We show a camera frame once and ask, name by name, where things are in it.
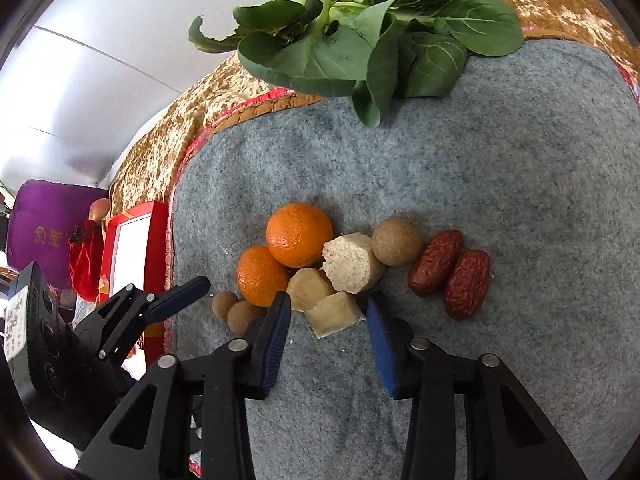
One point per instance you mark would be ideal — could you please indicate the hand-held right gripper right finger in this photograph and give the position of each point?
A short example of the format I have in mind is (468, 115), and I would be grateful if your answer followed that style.
(382, 355)

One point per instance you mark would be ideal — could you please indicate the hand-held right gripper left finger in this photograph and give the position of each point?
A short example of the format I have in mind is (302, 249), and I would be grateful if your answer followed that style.
(275, 345)

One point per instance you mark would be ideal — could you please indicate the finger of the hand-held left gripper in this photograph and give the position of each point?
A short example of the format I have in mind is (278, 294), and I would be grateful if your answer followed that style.
(180, 295)

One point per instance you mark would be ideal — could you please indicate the red box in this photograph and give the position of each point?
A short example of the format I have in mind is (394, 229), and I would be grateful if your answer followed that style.
(159, 240)

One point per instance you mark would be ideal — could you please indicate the beige yam chunk front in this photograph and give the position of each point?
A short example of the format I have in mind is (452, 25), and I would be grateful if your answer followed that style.
(332, 316)

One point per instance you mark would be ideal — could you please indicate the small orange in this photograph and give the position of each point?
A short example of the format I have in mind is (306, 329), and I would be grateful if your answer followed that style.
(257, 275)

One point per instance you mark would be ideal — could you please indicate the beige yam chunk large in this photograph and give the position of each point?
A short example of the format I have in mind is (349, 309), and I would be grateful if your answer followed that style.
(352, 265)

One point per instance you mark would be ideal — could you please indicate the red dried date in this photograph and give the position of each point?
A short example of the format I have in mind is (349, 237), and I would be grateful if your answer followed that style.
(434, 262)
(467, 285)

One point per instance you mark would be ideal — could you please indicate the large orange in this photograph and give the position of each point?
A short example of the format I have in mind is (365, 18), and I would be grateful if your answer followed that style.
(299, 234)

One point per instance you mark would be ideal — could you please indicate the large brown longan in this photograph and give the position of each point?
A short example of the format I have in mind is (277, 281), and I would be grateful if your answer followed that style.
(397, 241)

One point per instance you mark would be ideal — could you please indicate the red fabric pouch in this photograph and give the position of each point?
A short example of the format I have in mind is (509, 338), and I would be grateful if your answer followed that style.
(85, 265)

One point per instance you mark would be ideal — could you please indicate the peach-coloured round object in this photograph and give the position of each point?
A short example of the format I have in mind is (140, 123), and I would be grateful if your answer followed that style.
(100, 210)

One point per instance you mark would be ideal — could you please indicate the purple cloth bag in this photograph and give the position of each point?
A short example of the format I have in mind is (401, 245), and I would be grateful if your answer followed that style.
(45, 215)

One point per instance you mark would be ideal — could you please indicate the gold velvet cloth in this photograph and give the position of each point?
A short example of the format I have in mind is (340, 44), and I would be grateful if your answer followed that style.
(165, 135)

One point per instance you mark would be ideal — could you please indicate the grey felt mat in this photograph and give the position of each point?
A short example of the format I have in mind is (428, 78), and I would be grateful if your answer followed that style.
(450, 160)

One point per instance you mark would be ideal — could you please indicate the green bok choy bunch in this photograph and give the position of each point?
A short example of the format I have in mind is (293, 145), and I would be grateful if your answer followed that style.
(320, 55)

